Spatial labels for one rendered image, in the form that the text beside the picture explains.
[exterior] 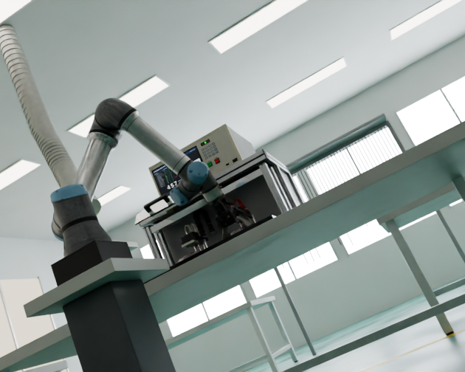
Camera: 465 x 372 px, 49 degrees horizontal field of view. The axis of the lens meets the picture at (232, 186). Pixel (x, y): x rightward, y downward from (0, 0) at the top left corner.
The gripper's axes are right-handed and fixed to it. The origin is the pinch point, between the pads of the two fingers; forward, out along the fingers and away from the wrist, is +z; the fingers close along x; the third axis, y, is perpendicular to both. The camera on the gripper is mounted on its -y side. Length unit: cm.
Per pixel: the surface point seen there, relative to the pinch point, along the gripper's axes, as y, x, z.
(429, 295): -70, 54, 106
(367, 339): -27, 19, 86
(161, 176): -34, -28, -33
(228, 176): -22.7, 2.8, -20.0
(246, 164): -23.3, 12.3, -20.7
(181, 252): -27.0, -38.0, 2.6
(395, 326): -27, 34, 86
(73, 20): -236, -94, -153
